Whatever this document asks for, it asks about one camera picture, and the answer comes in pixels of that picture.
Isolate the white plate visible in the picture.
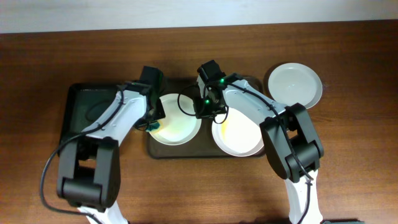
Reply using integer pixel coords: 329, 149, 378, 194
211, 108, 264, 157
149, 93, 201, 146
267, 63, 323, 109

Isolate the green and yellow sponge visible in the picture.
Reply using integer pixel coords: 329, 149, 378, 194
146, 121, 161, 132

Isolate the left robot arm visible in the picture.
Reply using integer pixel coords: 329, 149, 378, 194
57, 66, 165, 223

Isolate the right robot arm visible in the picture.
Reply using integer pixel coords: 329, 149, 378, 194
193, 60, 324, 223

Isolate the brown serving tray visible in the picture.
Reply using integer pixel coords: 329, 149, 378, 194
146, 75, 265, 160

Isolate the black water tray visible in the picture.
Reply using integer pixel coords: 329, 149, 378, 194
60, 83, 118, 143

